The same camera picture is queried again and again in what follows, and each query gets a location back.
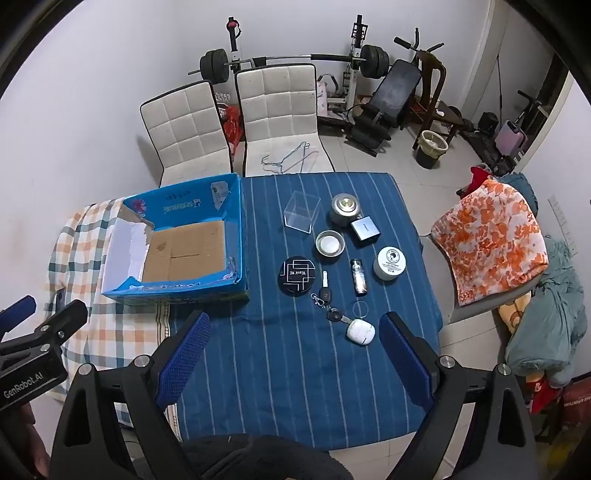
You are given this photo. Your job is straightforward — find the white barbell rack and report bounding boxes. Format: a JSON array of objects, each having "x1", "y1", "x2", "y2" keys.
[{"x1": 225, "y1": 15, "x2": 371, "y2": 114}]

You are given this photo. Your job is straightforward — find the plaid cloth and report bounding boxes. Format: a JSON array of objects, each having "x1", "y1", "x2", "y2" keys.
[{"x1": 48, "y1": 198, "x2": 182, "y2": 428}]

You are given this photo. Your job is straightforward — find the trash bin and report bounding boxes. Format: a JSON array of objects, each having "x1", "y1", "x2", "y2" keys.
[{"x1": 414, "y1": 130, "x2": 451, "y2": 169}]

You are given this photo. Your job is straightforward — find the red cloth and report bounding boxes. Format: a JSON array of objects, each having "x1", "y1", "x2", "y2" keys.
[{"x1": 457, "y1": 166, "x2": 498, "y2": 198}]

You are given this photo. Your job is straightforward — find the teal blanket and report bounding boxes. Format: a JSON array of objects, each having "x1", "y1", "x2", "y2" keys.
[{"x1": 505, "y1": 240, "x2": 588, "y2": 387}]

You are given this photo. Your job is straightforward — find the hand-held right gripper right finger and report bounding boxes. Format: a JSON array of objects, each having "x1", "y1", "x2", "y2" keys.
[{"x1": 379, "y1": 311, "x2": 541, "y2": 480}]

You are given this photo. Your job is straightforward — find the red plastic bag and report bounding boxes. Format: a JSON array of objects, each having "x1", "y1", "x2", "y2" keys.
[{"x1": 219, "y1": 104, "x2": 244, "y2": 156}]

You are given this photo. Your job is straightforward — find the black scooter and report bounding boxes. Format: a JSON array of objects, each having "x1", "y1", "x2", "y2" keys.
[{"x1": 462, "y1": 90, "x2": 544, "y2": 174}]

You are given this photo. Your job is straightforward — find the round metal lid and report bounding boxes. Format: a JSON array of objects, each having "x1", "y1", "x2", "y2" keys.
[{"x1": 315, "y1": 230, "x2": 346, "y2": 258}]

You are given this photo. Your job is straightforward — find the barbell with black plates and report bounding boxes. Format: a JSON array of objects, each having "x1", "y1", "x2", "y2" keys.
[{"x1": 188, "y1": 45, "x2": 391, "y2": 87}]

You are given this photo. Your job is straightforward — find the red box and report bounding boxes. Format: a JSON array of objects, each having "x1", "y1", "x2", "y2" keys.
[{"x1": 526, "y1": 378, "x2": 591, "y2": 445}]

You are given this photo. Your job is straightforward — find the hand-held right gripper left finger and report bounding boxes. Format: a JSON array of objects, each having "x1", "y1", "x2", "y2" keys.
[{"x1": 50, "y1": 310, "x2": 212, "y2": 480}]

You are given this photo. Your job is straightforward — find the wire clothes hangers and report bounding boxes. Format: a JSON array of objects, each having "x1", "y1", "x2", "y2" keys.
[{"x1": 261, "y1": 142, "x2": 320, "y2": 175}]

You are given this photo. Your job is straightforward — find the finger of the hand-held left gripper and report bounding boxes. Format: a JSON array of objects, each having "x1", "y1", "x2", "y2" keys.
[
  {"x1": 0, "y1": 300, "x2": 88, "y2": 357},
  {"x1": 0, "y1": 295, "x2": 38, "y2": 342}
]

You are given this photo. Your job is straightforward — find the white round jar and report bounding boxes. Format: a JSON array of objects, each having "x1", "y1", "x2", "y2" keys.
[{"x1": 372, "y1": 246, "x2": 407, "y2": 281}]

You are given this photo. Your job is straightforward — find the silver cylinder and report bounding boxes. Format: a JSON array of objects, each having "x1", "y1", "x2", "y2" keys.
[{"x1": 349, "y1": 258, "x2": 370, "y2": 297}]

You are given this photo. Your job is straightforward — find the white bag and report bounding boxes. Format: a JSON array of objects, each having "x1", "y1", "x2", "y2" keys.
[{"x1": 318, "y1": 74, "x2": 348, "y2": 119}]

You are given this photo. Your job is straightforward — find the grey charger plug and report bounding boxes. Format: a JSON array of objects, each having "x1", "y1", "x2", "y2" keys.
[{"x1": 350, "y1": 215, "x2": 382, "y2": 244}]

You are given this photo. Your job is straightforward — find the pink case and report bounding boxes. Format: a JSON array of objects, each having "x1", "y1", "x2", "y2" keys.
[{"x1": 499, "y1": 120, "x2": 530, "y2": 156}]

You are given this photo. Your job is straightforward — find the black round compact case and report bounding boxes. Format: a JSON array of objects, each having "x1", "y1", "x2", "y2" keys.
[{"x1": 278, "y1": 256, "x2": 317, "y2": 292}]

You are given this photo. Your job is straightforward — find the clear plastic box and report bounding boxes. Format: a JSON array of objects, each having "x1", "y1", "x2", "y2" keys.
[{"x1": 283, "y1": 190, "x2": 321, "y2": 232}]

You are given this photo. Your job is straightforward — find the black car key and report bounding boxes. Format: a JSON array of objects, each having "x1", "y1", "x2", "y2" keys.
[{"x1": 310, "y1": 271, "x2": 335, "y2": 308}]

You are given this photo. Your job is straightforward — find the white earbuds case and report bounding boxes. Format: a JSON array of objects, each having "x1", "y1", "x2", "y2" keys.
[{"x1": 345, "y1": 318, "x2": 375, "y2": 346}]

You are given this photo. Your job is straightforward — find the brown wooden chair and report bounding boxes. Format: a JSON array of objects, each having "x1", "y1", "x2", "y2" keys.
[{"x1": 406, "y1": 48, "x2": 465, "y2": 145}]

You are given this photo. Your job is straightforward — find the grey chair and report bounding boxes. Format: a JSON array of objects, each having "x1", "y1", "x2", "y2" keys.
[{"x1": 421, "y1": 231, "x2": 525, "y2": 325}]

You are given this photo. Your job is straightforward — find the white padded chair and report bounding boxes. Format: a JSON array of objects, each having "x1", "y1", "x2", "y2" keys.
[
  {"x1": 140, "y1": 80, "x2": 232, "y2": 188},
  {"x1": 235, "y1": 64, "x2": 337, "y2": 178}
]

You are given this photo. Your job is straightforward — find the blue cardboard box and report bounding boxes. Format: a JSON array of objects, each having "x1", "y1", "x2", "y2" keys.
[{"x1": 100, "y1": 173, "x2": 251, "y2": 306}]

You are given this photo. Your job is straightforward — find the orange floral cloth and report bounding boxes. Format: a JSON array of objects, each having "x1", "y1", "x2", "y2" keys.
[{"x1": 431, "y1": 179, "x2": 550, "y2": 308}]

